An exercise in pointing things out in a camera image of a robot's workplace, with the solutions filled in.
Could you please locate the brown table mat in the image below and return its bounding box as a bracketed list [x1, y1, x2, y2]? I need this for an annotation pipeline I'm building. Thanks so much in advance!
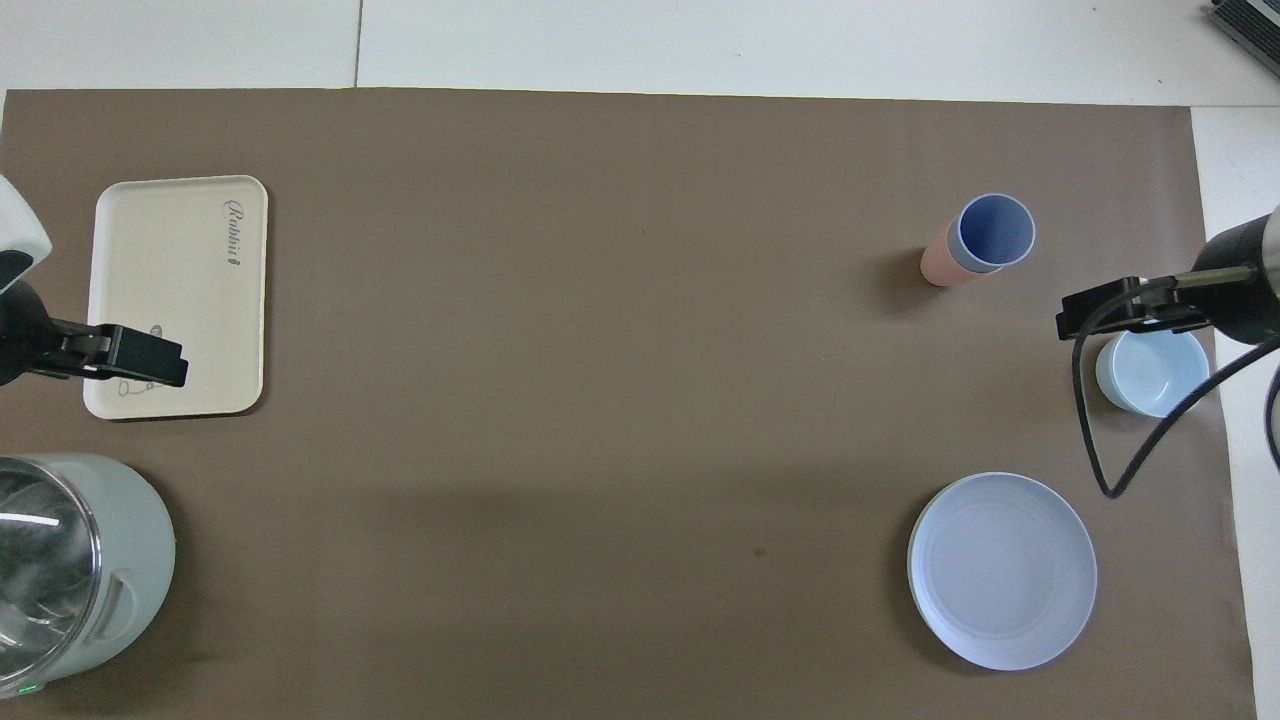
[0, 88, 1259, 720]

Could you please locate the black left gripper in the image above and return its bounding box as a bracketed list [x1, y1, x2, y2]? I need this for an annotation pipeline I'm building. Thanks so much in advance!
[0, 282, 189, 389]

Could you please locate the grey ribbed device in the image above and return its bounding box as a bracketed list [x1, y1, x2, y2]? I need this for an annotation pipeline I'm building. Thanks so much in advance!
[1205, 0, 1280, 51]

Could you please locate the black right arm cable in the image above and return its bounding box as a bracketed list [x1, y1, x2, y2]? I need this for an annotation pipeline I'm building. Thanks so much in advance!
[1072, 265, 1280, 499]

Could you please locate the cream tray with Rabbit print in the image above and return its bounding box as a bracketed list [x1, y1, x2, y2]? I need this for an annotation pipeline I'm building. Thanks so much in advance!
[83, 175, 270, 421]

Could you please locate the pale green electric pot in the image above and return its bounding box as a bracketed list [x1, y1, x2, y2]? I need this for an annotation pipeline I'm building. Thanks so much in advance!
[0, 453, 177, 699]

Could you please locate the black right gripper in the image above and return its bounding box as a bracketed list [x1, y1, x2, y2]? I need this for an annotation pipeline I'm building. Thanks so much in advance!
[1057, 215, 1271, 346]

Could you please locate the light blue bowl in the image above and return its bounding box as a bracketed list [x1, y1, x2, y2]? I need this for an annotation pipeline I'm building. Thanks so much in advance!
[1095, 328, 1211, 419]

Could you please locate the pale blue plate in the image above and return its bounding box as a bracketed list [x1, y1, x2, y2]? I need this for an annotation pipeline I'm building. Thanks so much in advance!
[907, 472, 1099, 672]

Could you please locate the blue cup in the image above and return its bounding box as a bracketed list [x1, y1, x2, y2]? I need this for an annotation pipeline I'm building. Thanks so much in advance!
[950, 193, 1037, 273]

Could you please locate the pink cup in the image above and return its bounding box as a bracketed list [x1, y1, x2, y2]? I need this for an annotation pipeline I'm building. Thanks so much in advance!
[921, 225, 976, 288]

